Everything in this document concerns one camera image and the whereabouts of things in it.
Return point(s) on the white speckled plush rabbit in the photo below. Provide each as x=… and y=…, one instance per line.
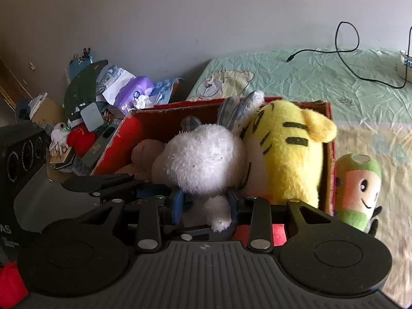
x=199, y=161

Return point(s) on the pink plush toy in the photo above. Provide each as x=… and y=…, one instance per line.
x=144, y=157

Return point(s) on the small white toy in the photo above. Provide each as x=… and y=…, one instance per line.
x=59, y=138

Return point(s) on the red cloth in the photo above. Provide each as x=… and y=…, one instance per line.
x=11, y=283

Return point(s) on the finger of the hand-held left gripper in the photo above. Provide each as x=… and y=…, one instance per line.
x=190, y=233
x=103, y=185

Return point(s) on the yellow tiger plush toy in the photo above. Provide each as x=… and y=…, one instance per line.
x=283, y=148

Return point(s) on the brown cardboard box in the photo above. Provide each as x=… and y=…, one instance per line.
x=48, y=112

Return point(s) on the blue bottle with clips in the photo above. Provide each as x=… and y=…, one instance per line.
x=79, y=66

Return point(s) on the wooden furniture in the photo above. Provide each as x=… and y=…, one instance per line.
x=11, y=87

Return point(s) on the green peach plush toy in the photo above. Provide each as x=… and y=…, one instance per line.
x=357, y=186

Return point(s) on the red cardboard box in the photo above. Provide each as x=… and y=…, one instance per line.
x=119, y=148

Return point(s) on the white power strip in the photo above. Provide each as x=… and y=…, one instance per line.
x=406, y=67

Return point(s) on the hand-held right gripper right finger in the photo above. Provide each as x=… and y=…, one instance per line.
x=232, y=206

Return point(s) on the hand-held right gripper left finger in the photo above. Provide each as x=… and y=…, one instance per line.
x=177, y=206

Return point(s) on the blue patterned packet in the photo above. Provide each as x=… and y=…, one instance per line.
x=165, y=88

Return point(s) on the purple tissue pack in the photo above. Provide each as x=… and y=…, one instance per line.
x=133, y=91

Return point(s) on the dark green fan-shaped board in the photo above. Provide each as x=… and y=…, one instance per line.
x=82, y=83

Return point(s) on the grey square device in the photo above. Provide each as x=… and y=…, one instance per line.
x=91, y=116

